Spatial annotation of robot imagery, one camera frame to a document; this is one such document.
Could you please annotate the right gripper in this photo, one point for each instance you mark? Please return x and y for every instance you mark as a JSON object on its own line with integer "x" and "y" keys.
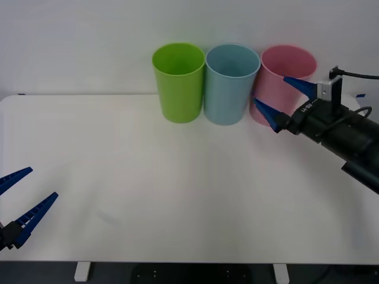
{"x": 308, "y": 121}

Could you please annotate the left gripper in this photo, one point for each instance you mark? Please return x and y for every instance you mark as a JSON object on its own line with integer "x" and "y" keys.
{"x": 2, "y": 236}

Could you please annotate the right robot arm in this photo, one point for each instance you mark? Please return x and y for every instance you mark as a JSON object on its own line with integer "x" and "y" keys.
{"x": 361, "y": 148}

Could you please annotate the pink plastic bin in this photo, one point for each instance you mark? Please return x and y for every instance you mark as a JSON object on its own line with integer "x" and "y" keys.
{"x": 272, "y": 85}

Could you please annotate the pale blue plastic bin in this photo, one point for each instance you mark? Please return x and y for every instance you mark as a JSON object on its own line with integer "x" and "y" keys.
{"x": 226, "y": 97}

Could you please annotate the white table leg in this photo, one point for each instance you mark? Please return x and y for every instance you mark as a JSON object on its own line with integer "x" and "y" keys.
{"x": 82, "y": 271}
{"x": 280, "y": 272}

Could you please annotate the green plastic bin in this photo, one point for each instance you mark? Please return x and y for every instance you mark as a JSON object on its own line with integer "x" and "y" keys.
{"x": 179, "y": 94}

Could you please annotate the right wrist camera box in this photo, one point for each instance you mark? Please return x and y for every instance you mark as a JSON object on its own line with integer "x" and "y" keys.
{"x": 325, "y": 88}

